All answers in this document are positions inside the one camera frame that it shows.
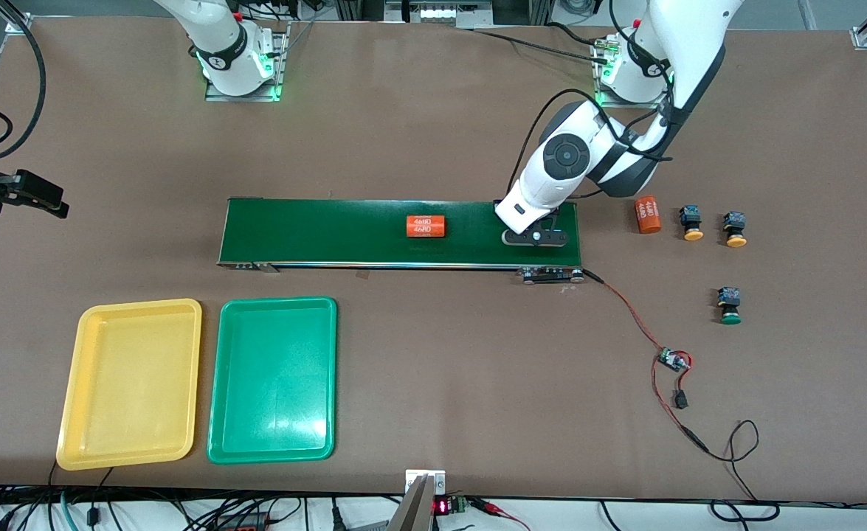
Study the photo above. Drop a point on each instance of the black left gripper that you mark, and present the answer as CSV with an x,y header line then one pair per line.
x,y
496,201

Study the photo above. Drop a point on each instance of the orange 4680 battery cylinder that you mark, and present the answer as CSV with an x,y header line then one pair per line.
x,y
426,226
648,214

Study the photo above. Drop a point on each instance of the yellow mushroom push button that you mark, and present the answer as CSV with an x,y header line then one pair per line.
x,y
691,221
734,225

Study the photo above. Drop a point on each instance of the green mushroom push button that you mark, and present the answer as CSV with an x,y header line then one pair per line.
x,y
729,302

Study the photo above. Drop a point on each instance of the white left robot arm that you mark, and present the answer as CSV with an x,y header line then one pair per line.
x,y
691,44

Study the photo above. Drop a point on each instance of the green conveyor belt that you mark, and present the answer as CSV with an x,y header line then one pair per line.
x,y
330,236

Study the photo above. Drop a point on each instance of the silver box with lights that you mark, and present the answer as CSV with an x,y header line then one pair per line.
x,y
440,13

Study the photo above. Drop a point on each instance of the yellow plastic tray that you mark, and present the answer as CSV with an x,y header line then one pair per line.
x,y
130,383

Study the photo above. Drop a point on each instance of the small circuit board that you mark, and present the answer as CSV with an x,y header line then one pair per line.
x,y
673,360

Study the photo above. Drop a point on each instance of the small black plug connector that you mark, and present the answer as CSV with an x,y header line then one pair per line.
x,y
680,400

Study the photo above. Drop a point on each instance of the red test lead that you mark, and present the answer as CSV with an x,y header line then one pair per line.
x,y
481,504

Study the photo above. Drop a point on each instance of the green plastic tray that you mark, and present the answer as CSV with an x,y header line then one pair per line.
x,y
274,413

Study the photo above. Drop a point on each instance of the red digit display module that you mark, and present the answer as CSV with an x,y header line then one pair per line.
x,y
442,507

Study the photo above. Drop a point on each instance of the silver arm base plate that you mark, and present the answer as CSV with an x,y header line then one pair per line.
x,y
282,87
658,103

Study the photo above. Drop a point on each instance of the silver camera mount bracket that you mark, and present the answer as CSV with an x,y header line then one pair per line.
x,y
415,509

